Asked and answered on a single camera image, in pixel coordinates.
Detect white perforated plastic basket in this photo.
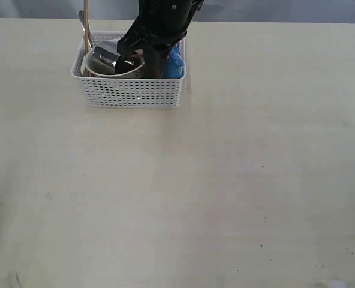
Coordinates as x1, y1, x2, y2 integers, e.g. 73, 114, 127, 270
71, 40, 186, 109

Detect shiny steel cup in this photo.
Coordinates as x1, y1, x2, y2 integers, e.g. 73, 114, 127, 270
91, 46, 116, 75

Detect blue chips bag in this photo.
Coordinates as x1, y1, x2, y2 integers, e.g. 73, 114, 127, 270
161, 44, 185, 79

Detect wooden chopstick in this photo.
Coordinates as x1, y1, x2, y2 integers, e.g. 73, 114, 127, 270
83, 0, 89, 60

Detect cream ceramic bowl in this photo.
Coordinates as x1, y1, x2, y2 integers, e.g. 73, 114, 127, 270
85, 46, 144, 79

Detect steel fork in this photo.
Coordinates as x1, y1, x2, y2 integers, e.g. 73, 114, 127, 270
77, 10, 93, 49

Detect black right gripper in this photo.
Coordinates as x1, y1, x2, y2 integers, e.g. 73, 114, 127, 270
114, 0, 204, 79

